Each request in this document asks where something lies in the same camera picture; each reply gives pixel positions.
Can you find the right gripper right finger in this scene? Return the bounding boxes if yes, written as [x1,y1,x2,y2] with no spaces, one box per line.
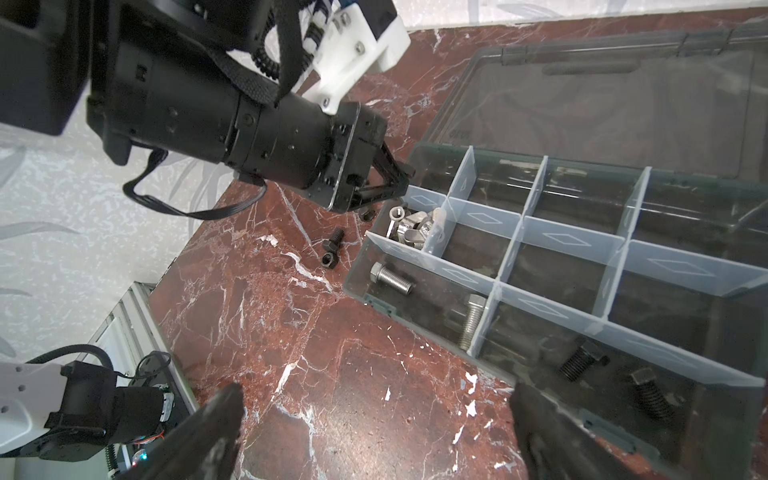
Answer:
[509,383,630,479]

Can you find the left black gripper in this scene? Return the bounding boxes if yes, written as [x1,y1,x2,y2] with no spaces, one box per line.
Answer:
[305,102,416,213]

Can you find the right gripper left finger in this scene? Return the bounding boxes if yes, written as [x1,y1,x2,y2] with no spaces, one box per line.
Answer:
[118,383,245,479]

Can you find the grey plastic compartment organizer box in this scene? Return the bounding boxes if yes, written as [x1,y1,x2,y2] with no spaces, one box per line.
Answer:
[344,24,767,479]

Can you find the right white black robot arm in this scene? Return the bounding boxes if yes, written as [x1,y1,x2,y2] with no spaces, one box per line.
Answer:
[1,344,636,479]

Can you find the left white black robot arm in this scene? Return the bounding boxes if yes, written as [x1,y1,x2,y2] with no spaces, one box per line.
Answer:
[1,1,411,213]

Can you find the silver screws inside organizer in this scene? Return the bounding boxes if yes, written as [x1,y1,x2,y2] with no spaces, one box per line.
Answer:
[386,205,447,250]

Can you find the pile of black nuts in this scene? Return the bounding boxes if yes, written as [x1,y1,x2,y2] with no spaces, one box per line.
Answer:
[321,207,377,269]

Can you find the silver bolt in organizer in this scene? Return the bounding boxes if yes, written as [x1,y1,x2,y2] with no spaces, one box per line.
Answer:
[458,294,487,352]
[369,262,415,295]

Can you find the black bolt in organizer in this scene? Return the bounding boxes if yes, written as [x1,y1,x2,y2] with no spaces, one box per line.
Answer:
[558,341,610,382]
[630,367,674,421]

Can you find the aluminium front rail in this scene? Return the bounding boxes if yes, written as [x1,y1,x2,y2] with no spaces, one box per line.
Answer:
[89,282,198,479]

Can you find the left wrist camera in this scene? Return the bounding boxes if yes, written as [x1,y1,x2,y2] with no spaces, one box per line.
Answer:
[303,0,411,116]

